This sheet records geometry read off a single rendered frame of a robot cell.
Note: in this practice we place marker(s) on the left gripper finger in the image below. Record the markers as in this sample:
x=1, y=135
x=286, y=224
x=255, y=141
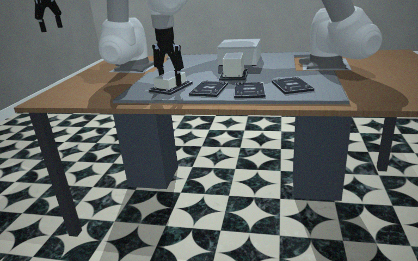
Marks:
x=158, y=58
x=177, y=62

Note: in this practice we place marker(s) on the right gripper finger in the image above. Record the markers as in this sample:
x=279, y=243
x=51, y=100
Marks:
x=55, y=9
x=39, y=16

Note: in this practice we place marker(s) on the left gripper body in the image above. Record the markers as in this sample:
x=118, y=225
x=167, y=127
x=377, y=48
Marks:
x=165, y=37

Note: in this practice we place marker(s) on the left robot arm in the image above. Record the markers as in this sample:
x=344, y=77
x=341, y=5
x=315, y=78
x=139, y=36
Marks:
x=351, y=33

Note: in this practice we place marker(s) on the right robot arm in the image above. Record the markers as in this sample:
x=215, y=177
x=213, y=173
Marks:
x=123, y=40

